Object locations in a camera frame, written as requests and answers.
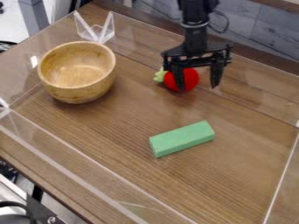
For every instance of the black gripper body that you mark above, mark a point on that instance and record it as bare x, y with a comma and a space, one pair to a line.
216, 55

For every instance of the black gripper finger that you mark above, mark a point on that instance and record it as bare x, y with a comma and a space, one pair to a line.
217, 72
178, 76

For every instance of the red plush fruit green leaf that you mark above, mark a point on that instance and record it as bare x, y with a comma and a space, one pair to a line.
165, 77

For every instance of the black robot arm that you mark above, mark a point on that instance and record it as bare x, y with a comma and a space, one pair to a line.
196, 22

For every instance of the green rectangular foam block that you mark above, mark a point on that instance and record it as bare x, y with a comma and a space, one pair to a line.
181, 139

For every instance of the wooden bowl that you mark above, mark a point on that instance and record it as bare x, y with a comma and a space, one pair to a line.
77, 71

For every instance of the clear acrylic tray enclosure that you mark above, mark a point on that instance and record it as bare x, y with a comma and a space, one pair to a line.
87, 154

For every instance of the grey post upper left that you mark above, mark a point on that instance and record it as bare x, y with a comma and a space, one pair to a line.
34, 15

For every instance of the black clamp bracket lower left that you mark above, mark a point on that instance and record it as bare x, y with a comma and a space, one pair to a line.
37, 214

